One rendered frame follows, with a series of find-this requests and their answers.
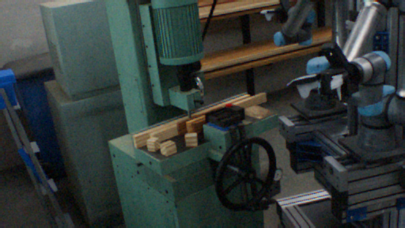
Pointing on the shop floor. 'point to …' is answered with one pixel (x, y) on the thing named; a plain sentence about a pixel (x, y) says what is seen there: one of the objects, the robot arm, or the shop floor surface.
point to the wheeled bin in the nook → (38, 108)
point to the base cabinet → (143, 210)
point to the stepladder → (8, 99)
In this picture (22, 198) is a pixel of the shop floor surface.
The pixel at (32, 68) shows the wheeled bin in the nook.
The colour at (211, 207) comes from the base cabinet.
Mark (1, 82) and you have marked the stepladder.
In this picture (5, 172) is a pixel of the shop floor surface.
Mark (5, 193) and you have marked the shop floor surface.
